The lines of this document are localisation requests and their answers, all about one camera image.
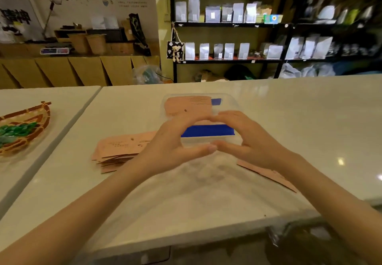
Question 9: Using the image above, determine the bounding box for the clear plastic bag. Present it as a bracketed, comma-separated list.
[132, 64, 164, 85]

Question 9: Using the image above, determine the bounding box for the large white pouch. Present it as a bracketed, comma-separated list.
[285, 37, 305, 60]
[299, 36, 320, 60]
[312, 36, 333, 60]

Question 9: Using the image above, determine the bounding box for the white paper sheet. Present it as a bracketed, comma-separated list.
[90, 16, 105, 30]
[104, 16, 120, 29]

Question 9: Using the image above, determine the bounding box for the pile of green candies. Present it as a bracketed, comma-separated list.
[0, 121, 39, 146]

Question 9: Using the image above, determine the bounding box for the black metal shelf unit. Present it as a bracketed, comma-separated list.
[168, 0, 382, 83]

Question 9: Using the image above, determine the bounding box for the white kettle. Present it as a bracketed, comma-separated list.
[316, 5, 336, 21]

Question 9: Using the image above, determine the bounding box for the dark wooden desk organizer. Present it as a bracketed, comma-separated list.
[54, 27, 127, 43]

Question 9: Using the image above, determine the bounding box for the black pouch with teddy bear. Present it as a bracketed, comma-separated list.
[166, 41, 185, 63]

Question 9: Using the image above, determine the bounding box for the heap of white plastic bags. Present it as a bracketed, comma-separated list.
[278, 62, 337, 79]

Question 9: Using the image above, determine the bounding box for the person's right hand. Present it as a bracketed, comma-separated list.
[209, 110, 300, 179]

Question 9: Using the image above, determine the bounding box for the brown paper bag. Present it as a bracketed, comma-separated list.
[193, 69, 230, 83]

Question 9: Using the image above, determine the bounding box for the black plastic bag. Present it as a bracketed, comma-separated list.
[224, 64, 258, 81]

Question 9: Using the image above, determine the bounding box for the person's right forearm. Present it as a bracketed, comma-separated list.
[283, 153, 382, 265]

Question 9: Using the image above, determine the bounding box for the person's left forearm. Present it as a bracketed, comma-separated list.
[0, 160, 150, 265]

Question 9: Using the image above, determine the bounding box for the white banner with black letters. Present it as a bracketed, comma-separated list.
[0, 0, 45, 43]

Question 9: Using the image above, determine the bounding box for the clear plastic container blue tape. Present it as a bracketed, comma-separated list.
[160, 93, 243, 148]

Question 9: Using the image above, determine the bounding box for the person's left hand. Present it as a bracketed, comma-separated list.
[128, 111, 218, 182]

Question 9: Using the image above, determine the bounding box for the wooden cabinet counter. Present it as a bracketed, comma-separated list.
[0, 41, 162, 90]

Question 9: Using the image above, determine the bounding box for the black patterned bag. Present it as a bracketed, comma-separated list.
[129, 13, 152, 57]

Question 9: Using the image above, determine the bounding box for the woven bamboo basket tray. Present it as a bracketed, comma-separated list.
[0, 101, 52, 157]

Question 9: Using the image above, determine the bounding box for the row of white pouches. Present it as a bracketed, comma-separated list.
[184, 42, 283, 61]
[175, 0, 258, 24]

